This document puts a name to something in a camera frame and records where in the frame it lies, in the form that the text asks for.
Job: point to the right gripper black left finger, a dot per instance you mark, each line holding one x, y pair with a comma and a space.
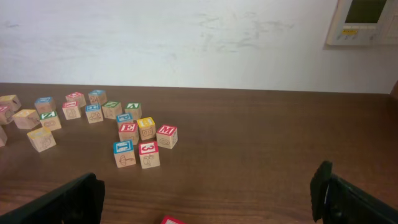
79, 201

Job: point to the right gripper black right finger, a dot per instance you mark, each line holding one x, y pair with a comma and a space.
336, 201

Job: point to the yellow block letter S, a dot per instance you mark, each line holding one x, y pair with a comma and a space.
26, 119

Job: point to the blue block letter F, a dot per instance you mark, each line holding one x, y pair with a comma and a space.
124, 153

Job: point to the yellow block letter C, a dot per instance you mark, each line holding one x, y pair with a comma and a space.
41, 139

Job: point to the red block letter E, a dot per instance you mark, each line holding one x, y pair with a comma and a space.
129, 131

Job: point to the red block letter A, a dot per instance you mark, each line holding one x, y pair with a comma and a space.
171, 220

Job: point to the green block letter Z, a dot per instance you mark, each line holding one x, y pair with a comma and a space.
50, 120

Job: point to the blue block letter H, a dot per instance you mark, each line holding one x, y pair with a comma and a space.
94, 113

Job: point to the red block letter Y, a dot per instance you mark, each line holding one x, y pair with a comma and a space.
71, 110

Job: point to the blue block letter P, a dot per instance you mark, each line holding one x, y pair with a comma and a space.
125, 118

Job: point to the green block letter N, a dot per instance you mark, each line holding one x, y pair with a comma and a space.
111, 109

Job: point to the yellow block right cluster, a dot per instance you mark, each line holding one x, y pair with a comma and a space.
147, 129

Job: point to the red block letter K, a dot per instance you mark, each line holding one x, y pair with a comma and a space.
3, 137

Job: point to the blue block letter D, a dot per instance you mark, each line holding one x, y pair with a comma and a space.
45, 105

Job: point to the red block letter C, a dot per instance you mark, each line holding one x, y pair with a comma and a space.
78, 97

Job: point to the blue block letter X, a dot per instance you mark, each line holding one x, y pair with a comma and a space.
97, 97

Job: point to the green block letter V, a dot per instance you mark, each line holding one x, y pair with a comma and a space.
135, 109

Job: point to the red block letter M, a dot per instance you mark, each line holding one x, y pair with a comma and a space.
167, 136

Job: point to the red block letter U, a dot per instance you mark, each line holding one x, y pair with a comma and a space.
6, 114

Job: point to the yellow block top left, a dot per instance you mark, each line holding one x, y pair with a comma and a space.
11, 101

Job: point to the white wall control panel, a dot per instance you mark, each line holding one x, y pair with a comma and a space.
363, 23

